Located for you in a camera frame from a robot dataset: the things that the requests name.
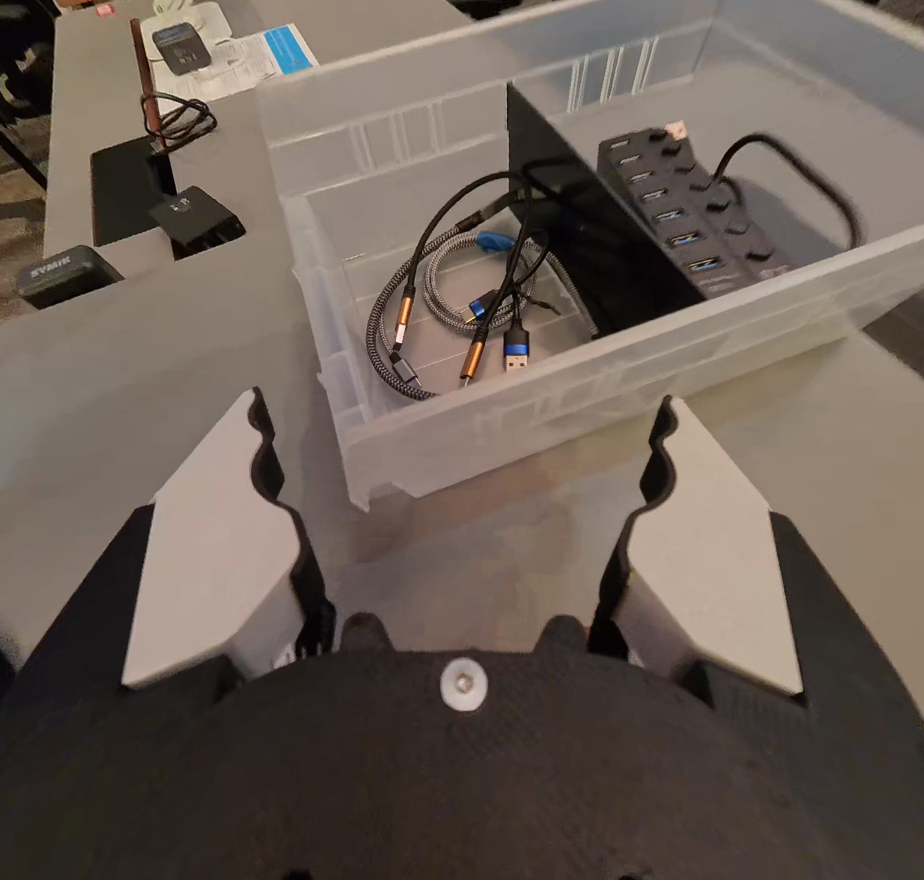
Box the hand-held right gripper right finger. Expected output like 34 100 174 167
586 395 804 697

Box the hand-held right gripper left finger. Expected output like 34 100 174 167
121 387 336 689

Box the clear plastic bin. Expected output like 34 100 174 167
253 0 924 511

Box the black usb hub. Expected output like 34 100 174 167
596 124 795 300

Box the black device with white print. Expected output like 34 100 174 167
16 245 125 311

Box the black bin divider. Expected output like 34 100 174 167
505 82 707 338

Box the black power adapter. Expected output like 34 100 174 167
146 186 246 252

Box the black charger block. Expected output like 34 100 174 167
152 23 208 76

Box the white leaflet with blue panel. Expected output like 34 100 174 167
155 25 320 102

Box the braided cable with gold plug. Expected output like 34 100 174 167
364 230 443 401

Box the bundle of braided USB cables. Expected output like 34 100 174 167
415 173 535 392

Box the thin black coiled cable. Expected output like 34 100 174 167
139 93 219 151

